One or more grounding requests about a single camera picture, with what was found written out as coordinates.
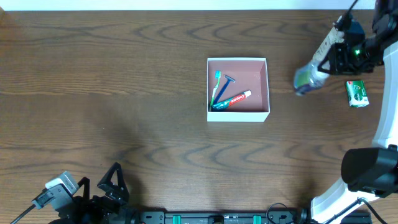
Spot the green white toothbrush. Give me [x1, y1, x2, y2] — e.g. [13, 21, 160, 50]
[210, 70, 221, 107]

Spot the red Colgate toothpaste tube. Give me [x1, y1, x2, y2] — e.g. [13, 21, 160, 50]
[211, 90, 252, 111]

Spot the green soap bar package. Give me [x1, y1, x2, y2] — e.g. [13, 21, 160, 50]
[345, 80, 369, 108]

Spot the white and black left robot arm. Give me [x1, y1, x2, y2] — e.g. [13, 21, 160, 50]
[48, 162, 140, 224]

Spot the white lotion tube with leaves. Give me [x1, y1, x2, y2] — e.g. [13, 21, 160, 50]
[312, 27, 344, 62]

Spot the clear foam pump bottle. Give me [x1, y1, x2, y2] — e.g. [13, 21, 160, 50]
[294, 60, 330, 96]

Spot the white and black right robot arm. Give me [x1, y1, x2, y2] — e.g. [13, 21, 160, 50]
[302, 0, 397, 223]

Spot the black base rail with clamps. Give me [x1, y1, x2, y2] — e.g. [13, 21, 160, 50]
[129, 203, 318, 224]

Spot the white box with pink interior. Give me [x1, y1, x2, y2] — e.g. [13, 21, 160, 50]
[206, 57, 271, 122]

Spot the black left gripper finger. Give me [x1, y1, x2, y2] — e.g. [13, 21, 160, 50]
[78, 177, 90, 201]
[97, 162, 129, 199]

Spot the blue disposable razor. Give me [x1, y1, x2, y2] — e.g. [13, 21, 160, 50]
[213, 75, 236, 104]

